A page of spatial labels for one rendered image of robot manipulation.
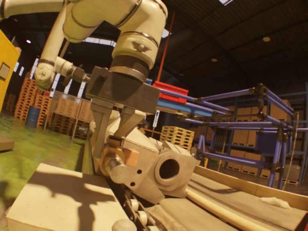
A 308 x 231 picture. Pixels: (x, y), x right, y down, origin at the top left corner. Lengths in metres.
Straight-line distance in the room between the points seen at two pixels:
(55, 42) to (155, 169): 0.74
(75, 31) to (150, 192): 0.50
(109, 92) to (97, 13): 0.16
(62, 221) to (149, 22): 0.38
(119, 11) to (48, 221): 0.37
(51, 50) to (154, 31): 0.61
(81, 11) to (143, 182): 0.47
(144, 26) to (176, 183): 0.51
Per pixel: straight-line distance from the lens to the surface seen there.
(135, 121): 0.17
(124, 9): 0.31
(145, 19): 0.32
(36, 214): 0.29
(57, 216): 0.29
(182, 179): 0.60
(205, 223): 0.50
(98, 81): 0.27
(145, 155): 0.43
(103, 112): 0.27
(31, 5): 1.17
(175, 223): 0.45
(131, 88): 0.27
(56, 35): 0.87
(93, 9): 0.32
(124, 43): 0.29
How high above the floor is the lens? 0.97
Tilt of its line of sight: 8 degrees up
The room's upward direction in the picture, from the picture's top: 14 degrees clockwise
